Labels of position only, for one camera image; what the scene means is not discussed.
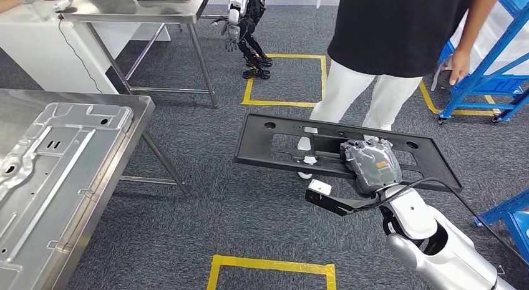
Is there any person's hand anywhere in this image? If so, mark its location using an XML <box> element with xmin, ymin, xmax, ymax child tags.
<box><xmin>448</xmin><ymin>49</ymin><xmax>472</xmax><ymax>87</ymax></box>

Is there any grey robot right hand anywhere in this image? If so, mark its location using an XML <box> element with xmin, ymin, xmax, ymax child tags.
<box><xmin>339</xmin><ymin>137</ymin><xmax>404</xmax><ymax>198</ymax></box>

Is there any black handheld device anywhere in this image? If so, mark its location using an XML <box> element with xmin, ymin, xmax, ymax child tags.
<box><xmin>429</xmin><ymin>60</ymin><xmax>455</xmax><ymax>93</ymax></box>

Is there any black plastic panel part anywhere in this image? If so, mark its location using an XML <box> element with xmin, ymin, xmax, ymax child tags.
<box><xmin>234</xmin><ymin>113</ymin><xmax>463</xmax><ymax>194</ymax></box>

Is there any stainless steel workbench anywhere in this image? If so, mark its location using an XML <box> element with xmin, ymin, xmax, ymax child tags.
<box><xmin>0</xmin><ymin>89</ymin><xmax>192</xmax><ymax>290</ymax></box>

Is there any white plastic crate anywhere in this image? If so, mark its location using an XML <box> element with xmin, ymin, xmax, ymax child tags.
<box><xmin>450</xmin><ymin>2</ymin><xmax>529</xmax><ymax>76</ymax></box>

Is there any person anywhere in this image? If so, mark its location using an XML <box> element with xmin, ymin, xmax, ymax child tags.
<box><xmin>0</xmin><ymin>0</ymin><xmax>52</xmax><ymax>14</ymax></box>
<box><xmin>297</xmin><ymin>0</ymin><xmax>503</xmax><ymax>180</ymax></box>

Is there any yellow floor tape square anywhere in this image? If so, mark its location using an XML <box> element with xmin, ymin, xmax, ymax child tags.
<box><xmin>241</xmin><ymin>53</ymin><xmax>328</xmax><ymax>109</ymax></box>

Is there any black and white humanoid robot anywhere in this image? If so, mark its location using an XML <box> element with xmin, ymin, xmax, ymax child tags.
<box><xmin>215</xmin><ymin>0</ymin><xmax>281</xmax><ymax>80</ymax></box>

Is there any stainless steel table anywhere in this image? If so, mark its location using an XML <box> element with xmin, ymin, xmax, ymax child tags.
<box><xmin>62</xmin><ymin>0</ymin><xmax>220</xmax><ymax>109</ymax></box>

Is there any stamped sheet metal panel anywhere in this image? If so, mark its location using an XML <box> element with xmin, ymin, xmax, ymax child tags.
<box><xmin>0</xmin><ymin>102</ymin><xmax>134</xmax><ymax>290</ymax></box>

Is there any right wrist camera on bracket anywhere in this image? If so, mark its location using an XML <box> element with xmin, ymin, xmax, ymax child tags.
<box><xmin>304</xmin><ymin>179</ymin><xmax>383</xmax><ymax>218</ymax></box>

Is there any thin black cable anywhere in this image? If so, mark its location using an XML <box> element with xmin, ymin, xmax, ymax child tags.
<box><xmin>57</xmin><ymin>13</ymin><xmax>104</xmax><ymax>95</ymax></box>

